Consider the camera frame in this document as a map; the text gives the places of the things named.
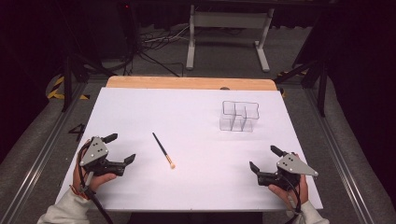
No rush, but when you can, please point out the black metal stand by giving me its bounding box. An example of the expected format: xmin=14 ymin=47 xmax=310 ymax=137
xmin=273 ymin=57 xmax=330 ymax=119
xmin=60 ymin=50 xmax=118 ymax=113

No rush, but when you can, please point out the aluminium floor rail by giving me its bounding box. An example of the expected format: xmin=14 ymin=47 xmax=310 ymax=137
xmin=304 ymin=87 xmax=376 ymax=224
xmin=0 ymin=82 xmax=90 ymax=224

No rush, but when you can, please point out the tangle of floor cables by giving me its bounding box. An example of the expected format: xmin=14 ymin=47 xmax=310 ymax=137
xmin=102 ymin=23 xmax=191 ymax=77

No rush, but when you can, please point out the dark computer tower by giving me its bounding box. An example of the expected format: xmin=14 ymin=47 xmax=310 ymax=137
xmin=117 ymin=0 xmax=139 ymax=62

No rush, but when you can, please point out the clear acrylic organizer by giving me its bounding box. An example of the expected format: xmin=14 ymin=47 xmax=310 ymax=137
xmin=219 ymin=100 xmax=261 ymax=133

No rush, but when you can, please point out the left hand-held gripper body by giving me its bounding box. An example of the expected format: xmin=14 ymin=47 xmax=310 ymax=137
xmin=79 ymin=136 xmax=126 ymax=177

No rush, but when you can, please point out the person's left hand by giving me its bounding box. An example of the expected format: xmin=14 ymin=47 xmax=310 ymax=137
xmin=72 ymin=140 xmax=118 ymax=194

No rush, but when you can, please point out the person's right hand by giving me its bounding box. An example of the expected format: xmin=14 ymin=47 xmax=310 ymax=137
xmin=267 ymin=175 xmax=309 ymax=210

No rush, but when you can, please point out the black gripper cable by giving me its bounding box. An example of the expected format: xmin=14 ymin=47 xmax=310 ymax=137
xmin=279 ymin=175 xmax=304 ymax=224
xmin=77 ymin=145 xmax=115 ymax=224

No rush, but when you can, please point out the white metal table frame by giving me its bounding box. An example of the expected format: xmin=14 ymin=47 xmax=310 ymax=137
xmin=185 ymin=4 xmax=276 ymax=74

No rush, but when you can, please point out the black makeup brush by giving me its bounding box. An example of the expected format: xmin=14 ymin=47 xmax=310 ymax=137
xmin=151 ymin=132 xmax=177 ymax=170

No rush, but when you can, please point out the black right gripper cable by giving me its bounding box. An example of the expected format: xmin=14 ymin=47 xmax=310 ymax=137
xmin=279 ymin=175 xmax=304 ymax=224

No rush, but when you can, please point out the yellow black floor tape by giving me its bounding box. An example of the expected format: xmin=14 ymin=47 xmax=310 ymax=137
xmin=46 ymin=75 xmax=92 ymax=101

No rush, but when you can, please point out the orange wrist band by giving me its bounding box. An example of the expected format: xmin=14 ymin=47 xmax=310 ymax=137
xmin=69 ymin=184 xmax=91 ymax=201

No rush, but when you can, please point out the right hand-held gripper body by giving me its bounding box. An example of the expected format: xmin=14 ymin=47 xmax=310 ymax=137
xmin=256 ymin=152 xmax=319 ymax=191

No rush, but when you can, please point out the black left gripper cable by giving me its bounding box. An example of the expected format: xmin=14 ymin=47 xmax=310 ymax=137
xmin=77 ymin=145 xmax=115 ymax=224

